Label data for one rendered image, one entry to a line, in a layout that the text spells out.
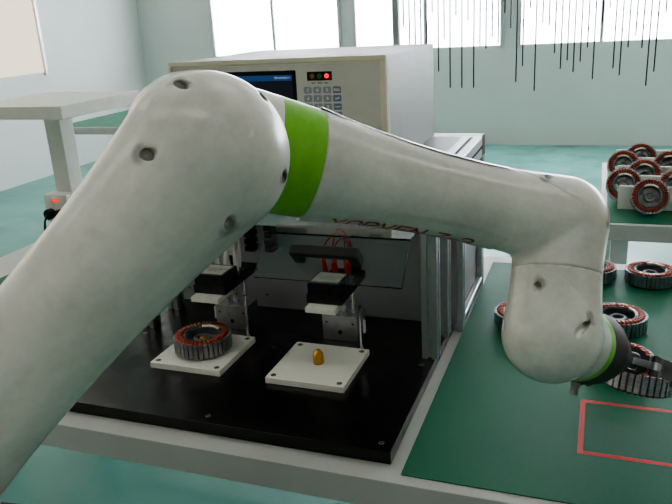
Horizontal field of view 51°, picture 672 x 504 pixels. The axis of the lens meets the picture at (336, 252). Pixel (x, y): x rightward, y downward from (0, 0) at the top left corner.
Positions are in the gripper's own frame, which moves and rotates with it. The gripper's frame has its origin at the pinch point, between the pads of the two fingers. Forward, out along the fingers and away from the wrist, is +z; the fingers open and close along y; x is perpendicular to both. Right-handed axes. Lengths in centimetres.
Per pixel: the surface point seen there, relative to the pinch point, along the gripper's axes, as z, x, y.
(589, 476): -6.8, -17.4, -0.4
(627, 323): 31.8, 7.5, -12.5
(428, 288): -2.0, 2.8, -37.5
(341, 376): -10.8, -16.5, -44.4
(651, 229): 102, 41, -34
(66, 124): -3, 23, -179
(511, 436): -4.6, -16.4, -13.9
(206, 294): -19, -10, -76
